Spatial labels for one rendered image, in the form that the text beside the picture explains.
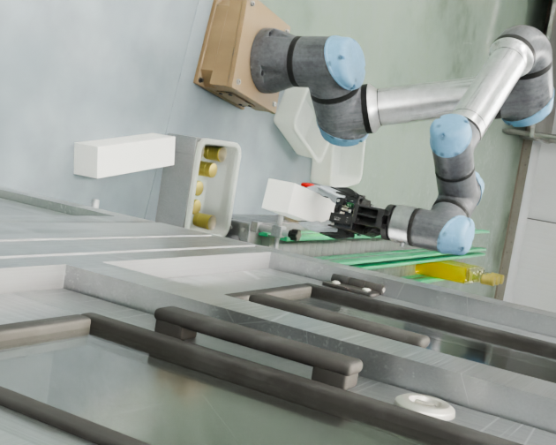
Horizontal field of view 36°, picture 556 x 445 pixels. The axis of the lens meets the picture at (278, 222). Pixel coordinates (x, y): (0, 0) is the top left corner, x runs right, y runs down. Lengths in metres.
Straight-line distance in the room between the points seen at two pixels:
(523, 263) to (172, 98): 6.25
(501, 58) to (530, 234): 6.13
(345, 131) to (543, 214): 5.95
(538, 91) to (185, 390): 1.55
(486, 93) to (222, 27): 0.62
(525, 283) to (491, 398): 7.39
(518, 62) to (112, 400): 1.47
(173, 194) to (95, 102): 0.30
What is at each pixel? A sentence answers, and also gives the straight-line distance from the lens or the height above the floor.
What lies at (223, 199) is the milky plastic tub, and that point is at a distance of 2.01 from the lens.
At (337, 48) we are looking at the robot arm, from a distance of 1.91.
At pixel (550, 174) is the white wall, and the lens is 7.87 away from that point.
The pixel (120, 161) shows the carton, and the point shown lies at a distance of 1.71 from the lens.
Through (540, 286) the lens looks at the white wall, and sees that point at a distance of 7.90.
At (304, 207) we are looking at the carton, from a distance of 1.73.
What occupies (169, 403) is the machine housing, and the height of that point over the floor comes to 1.65.
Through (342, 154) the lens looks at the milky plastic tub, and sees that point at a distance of 2.68.
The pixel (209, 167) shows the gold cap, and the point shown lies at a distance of 1.95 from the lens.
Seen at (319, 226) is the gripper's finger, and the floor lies 1.14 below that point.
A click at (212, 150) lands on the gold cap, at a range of 1.98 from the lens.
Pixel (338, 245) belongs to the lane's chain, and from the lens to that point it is 2.47.
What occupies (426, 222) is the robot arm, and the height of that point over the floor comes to 1.37.
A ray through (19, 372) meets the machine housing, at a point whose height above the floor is 1.58.
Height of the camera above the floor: 1.90
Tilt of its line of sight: 29 degrees down
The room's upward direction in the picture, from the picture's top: 102 degrees clockwise
